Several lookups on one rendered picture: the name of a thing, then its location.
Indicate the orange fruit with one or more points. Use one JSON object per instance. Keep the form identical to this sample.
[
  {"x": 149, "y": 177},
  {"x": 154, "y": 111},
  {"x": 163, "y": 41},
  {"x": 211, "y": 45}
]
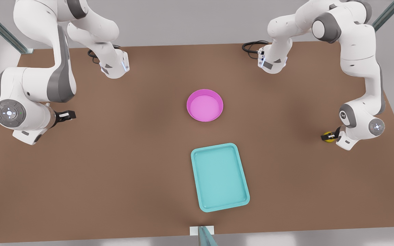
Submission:
[{"x": 327, "y": 133}]

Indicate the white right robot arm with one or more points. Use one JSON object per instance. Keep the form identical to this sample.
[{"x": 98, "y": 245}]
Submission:
[{"x": 33, "y": 82}]

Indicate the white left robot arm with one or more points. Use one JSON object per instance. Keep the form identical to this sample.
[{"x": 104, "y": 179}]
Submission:
[{"x": 361, "y": 48}]

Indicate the teal rectangular tray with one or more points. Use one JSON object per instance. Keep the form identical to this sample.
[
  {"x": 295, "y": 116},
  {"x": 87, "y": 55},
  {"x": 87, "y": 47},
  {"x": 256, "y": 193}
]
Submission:
[{"x": 220, "y": 177}]

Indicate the pink round plate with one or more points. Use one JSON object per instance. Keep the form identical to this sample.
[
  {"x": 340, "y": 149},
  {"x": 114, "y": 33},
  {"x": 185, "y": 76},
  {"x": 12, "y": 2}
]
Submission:
[{"x": 205, "y": 106}]

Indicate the silver frame post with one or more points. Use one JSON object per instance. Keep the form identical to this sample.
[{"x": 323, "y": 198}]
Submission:
[
  {"x": 204, "y": 236},
  {"x": 2, "y": 30},
  {"x": 386, "y": 15}
]

